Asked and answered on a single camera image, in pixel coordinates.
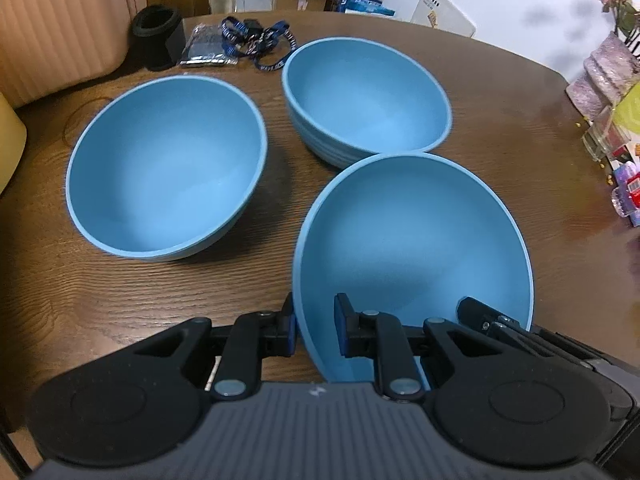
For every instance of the purple tissue box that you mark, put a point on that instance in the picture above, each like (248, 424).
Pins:
(624, 172)

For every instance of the green yellow package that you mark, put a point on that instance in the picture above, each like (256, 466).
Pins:
(627, 111)

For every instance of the white board against wall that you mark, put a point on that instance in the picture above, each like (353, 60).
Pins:
(443, 15)

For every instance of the clear drinking glass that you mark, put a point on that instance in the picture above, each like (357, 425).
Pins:
(603, 138)

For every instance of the black cylindrical cup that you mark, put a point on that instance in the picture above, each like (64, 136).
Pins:
(158, 30)

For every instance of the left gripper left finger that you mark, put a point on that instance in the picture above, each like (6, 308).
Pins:
(242, 346)

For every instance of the blue bowl front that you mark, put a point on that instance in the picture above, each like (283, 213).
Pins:
(410, 235)

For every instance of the dark foil packet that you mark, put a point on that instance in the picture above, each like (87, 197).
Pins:
(206, 47)

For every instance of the blue bowl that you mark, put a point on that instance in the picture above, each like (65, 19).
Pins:
(410, 235)
(167, 168)
(351, 98)

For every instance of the pink ribbed suitcase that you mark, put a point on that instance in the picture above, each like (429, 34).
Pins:
(49, 45)

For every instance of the blue bowl back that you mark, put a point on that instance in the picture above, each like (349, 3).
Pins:
(351, 98)

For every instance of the pink wrapped flower vase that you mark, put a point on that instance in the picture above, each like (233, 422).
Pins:
(612, 68)

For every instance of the water bottle red label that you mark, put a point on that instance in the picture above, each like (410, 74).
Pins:
(625, 198)

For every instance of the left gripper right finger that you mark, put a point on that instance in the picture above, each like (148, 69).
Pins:
(391, 347)

